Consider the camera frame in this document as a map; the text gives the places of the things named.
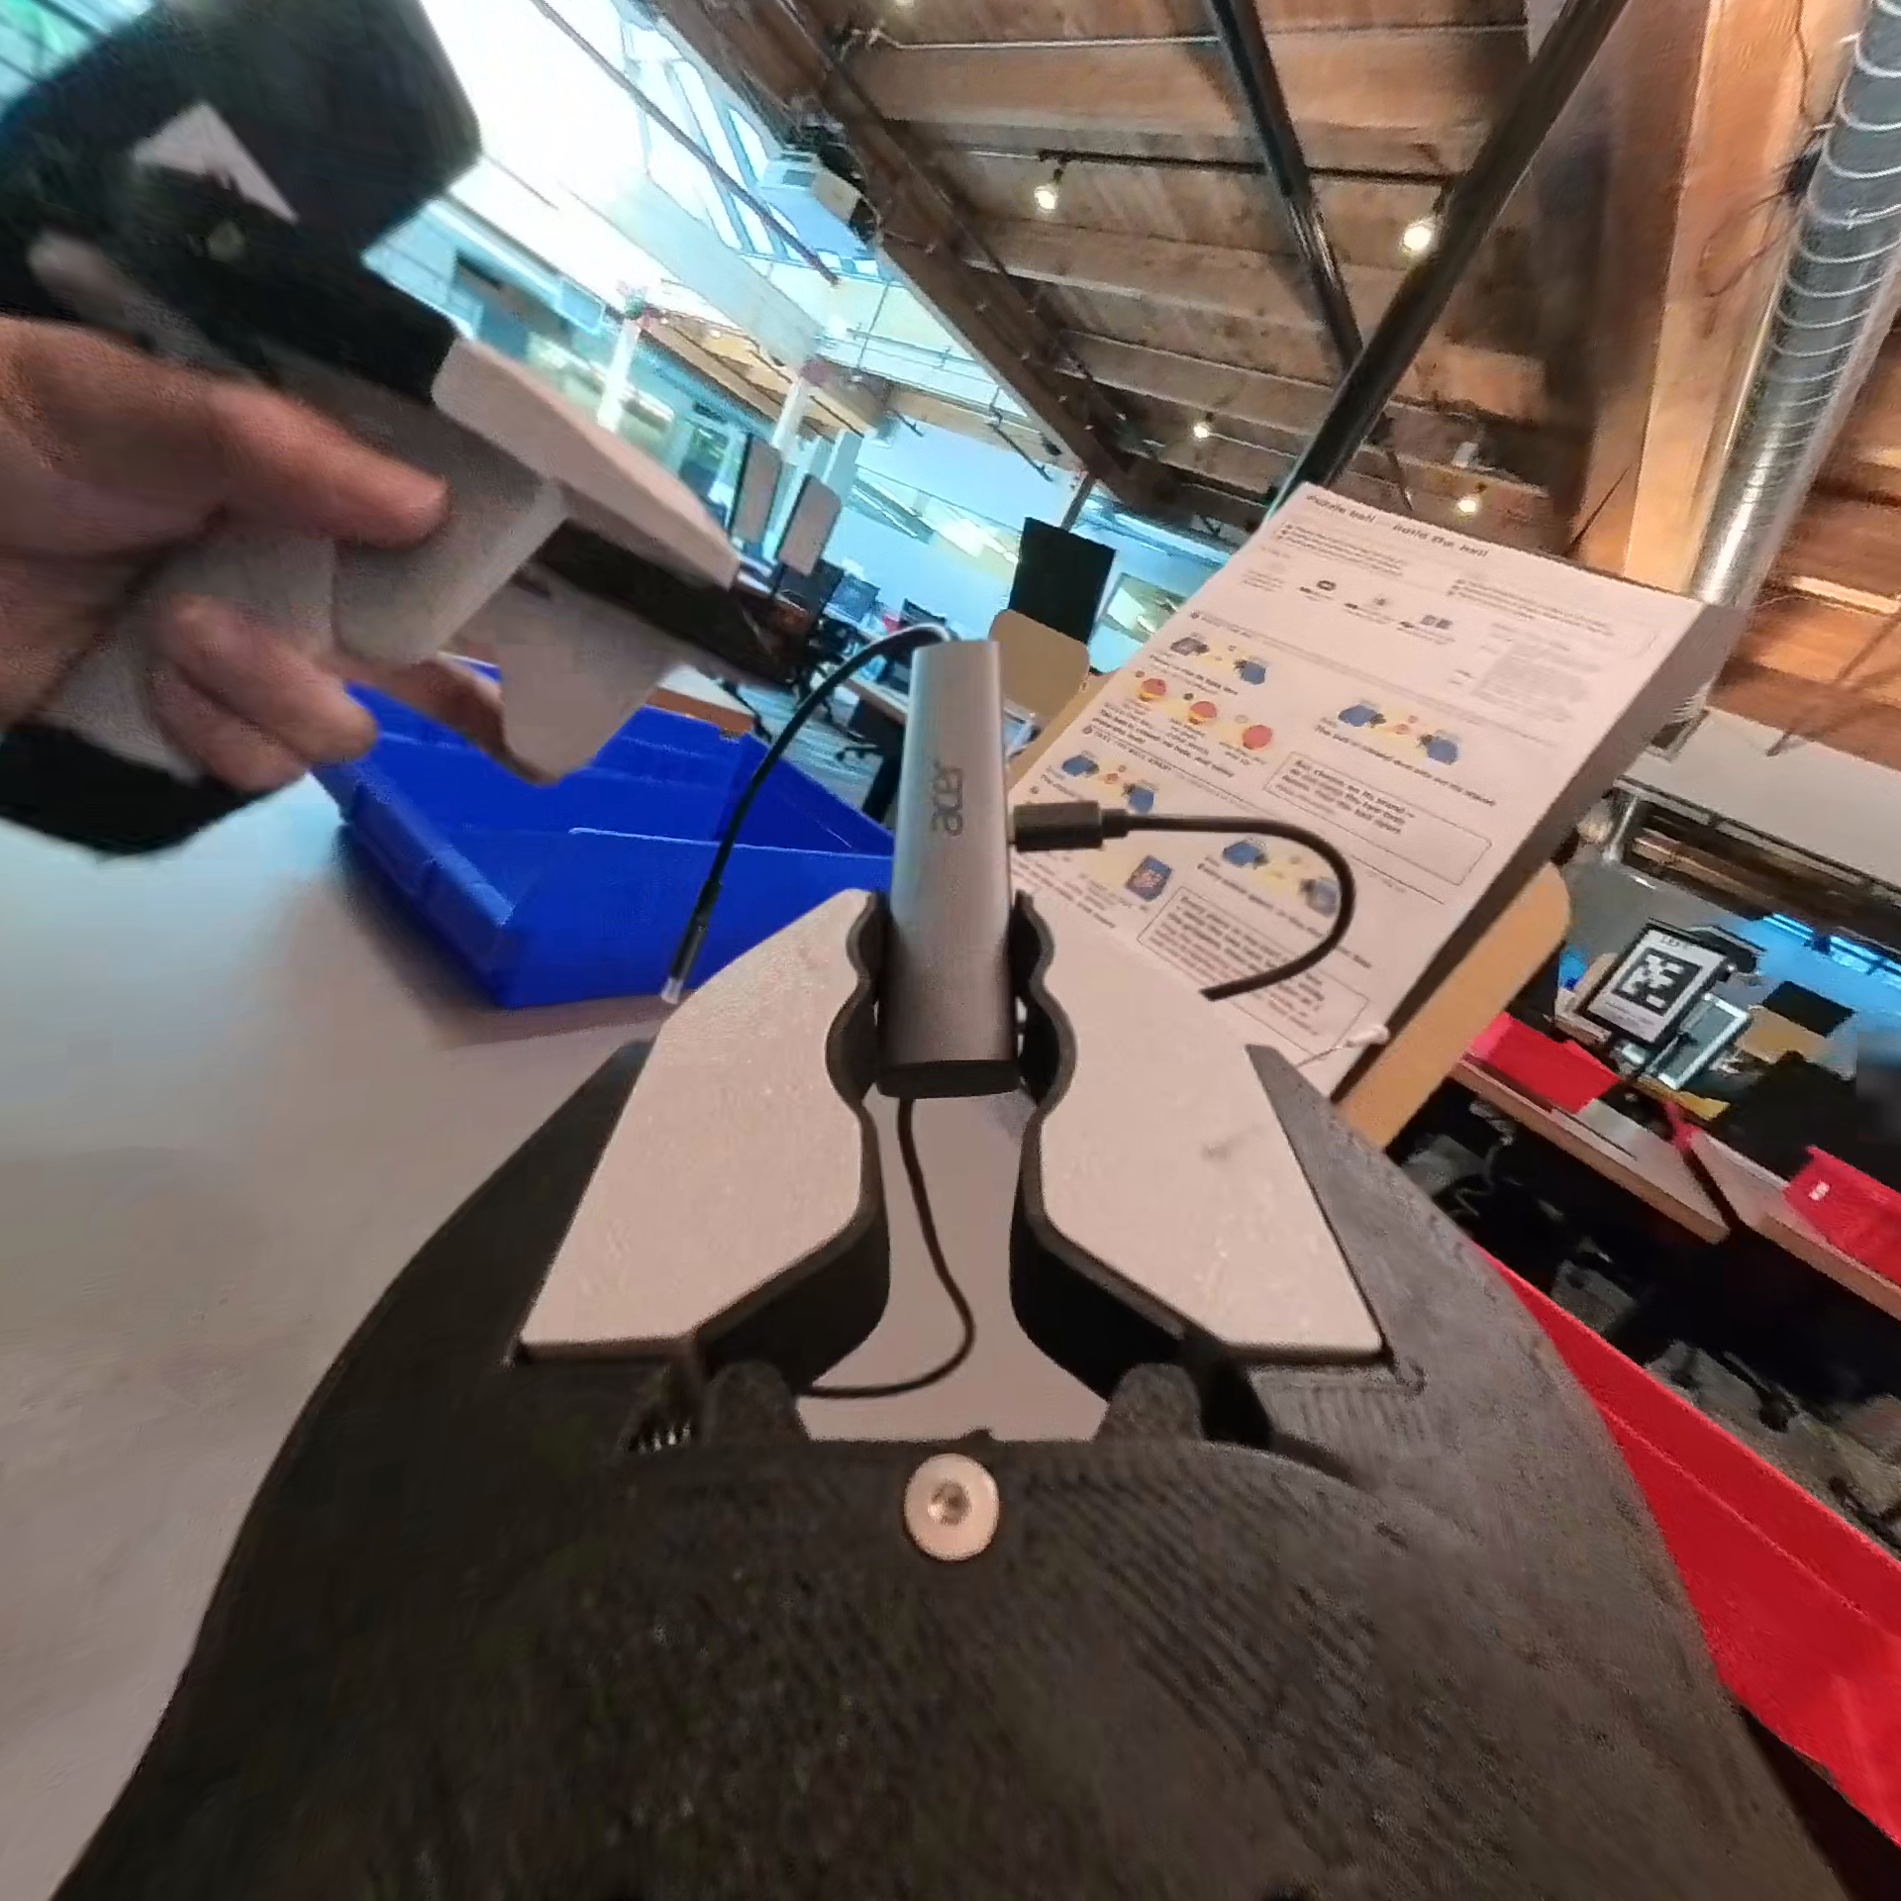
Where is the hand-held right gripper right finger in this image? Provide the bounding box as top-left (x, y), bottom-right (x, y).
top-left (1009, 897), bottom-right (1389, 1403)

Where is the grey usb hub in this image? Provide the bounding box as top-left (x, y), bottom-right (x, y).
top-left (875, 639), bottom-right (1029, 1106)

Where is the black monitor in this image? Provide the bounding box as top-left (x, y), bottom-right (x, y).
top-left (1014, 519), bottom-right (1118, 643)

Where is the printed marker sign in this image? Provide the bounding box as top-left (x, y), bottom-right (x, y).
top-left (1578, 921), bottom-right (1740, 1048)

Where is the silver spiral duct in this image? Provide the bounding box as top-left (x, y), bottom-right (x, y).
top-left (1689, 0), bottom-right (1901, 610)

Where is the black hub cable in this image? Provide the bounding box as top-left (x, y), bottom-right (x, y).
top-left (659, 625), bottom-right (953, 996)

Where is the instruction sheet on clipboard stand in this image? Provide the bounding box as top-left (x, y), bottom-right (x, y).
top-left (1331, 857), bottom-right (1575, 1148)

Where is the black usb-c cable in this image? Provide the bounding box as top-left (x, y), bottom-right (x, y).
top-left (808, 800), bottom-right (1355, 1399)

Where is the cardboard box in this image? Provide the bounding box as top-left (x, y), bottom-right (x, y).
top-left (986, 605), bottom-right (1108, 730)

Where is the person's left hand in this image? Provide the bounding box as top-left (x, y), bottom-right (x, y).
top-left (0, 316), bottom-right (511, 794)

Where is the black metal pole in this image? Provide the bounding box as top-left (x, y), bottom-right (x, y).
top-left (1268, 0), bottom-right (1635, 499)

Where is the blue plastic bin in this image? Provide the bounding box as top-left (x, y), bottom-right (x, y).
top-left (312, 677), bottom-right (898, 1014)

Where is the red plastic bin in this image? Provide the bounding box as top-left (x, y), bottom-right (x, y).
top-left (1460, 1014), bottom-right (1621, 1114)
top-left (1478, 1246), bottom-right (1901, 1850)
top-left (1780, 1145), bottom-right (1901, 1278)

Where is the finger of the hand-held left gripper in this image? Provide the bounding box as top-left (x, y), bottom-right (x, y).
top-left (451, 571), bottom-right (664, 784)
top-left (431, 339), bottom-right (744, 595)

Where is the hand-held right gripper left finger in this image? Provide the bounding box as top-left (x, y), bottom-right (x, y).
top-left (515, 887), bottom-right (892, 1399)

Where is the white instruction sheet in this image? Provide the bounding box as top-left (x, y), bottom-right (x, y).
top-left (1009, 483), bottom-right (1712, 1099)

